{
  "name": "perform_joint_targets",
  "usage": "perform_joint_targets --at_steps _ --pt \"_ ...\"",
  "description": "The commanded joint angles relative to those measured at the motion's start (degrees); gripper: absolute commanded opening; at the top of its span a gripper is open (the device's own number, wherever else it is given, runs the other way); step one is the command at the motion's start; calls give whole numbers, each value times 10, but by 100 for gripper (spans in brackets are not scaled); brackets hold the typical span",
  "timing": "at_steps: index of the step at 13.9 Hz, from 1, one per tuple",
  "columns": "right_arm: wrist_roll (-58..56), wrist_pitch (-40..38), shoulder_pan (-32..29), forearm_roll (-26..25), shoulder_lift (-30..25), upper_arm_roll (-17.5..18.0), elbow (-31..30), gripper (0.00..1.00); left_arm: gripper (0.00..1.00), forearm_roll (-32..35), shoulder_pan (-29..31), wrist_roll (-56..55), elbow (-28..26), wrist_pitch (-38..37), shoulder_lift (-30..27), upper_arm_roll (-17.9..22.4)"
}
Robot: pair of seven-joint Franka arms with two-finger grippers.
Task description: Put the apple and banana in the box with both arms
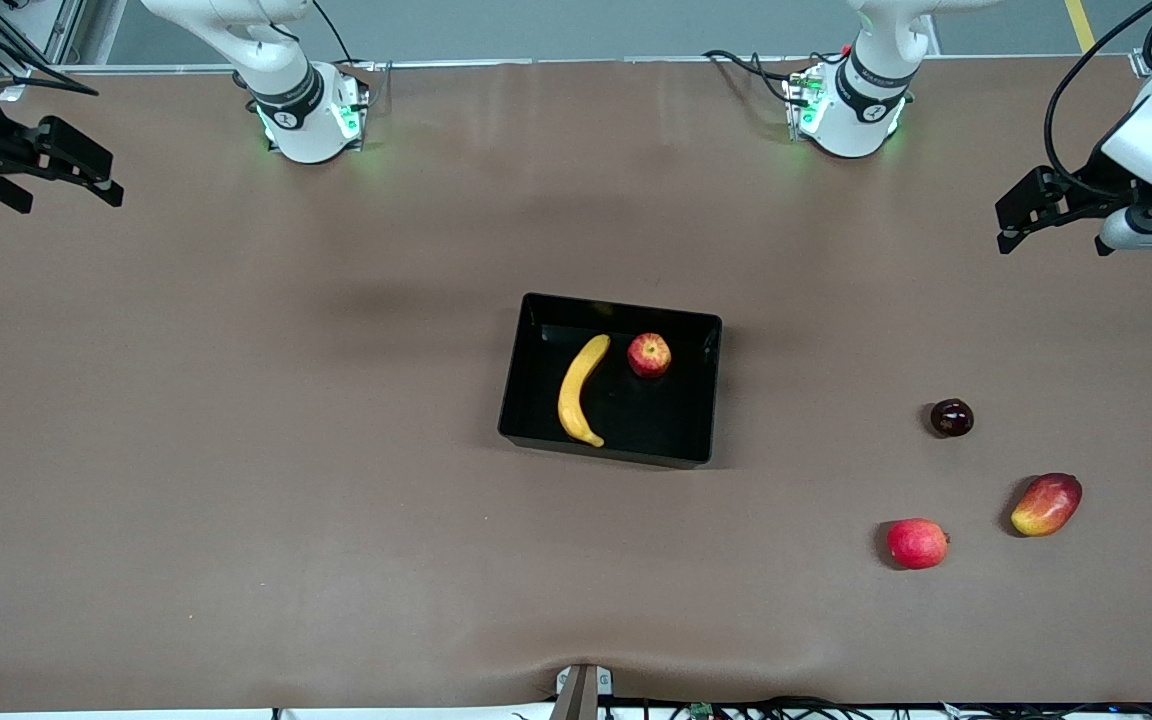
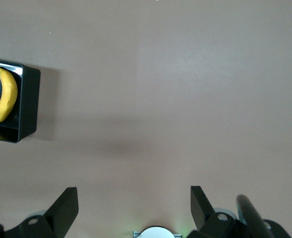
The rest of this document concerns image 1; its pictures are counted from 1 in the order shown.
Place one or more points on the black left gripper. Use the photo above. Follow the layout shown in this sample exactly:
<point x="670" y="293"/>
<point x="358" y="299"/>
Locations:
<point x="1082" y="194"/>

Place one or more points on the red yellow apple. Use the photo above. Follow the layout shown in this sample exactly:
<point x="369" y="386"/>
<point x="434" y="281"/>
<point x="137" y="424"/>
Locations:
<point x="649" y="355"/>

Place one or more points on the black plastic box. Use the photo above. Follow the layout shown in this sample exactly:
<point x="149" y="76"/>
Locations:
<point x="636" y="420"/>

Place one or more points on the yellow banana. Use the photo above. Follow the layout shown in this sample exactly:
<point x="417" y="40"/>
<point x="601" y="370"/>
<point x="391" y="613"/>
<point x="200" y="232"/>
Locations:
<point x="576" y="390"/>

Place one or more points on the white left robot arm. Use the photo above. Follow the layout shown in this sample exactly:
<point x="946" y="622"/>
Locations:
<point x="856" y="115"/>

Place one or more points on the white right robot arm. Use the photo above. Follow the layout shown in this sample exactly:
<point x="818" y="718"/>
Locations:
<point x="301" y="125"/>

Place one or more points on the yellow floor tape strip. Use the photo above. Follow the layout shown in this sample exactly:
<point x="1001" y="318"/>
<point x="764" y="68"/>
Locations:
<point x="1079" y="25"/>

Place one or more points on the dark purple plum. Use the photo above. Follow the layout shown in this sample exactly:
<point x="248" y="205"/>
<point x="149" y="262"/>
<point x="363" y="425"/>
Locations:
<point x="951" y="418"/>

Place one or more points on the red yellow mango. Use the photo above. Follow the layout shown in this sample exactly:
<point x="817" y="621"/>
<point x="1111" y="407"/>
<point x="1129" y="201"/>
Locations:
<point x="1046" y="505"/>

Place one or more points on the red pomegranate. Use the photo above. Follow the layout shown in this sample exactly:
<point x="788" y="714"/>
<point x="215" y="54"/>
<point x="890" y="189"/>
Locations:
<point x="916" y="544"/>

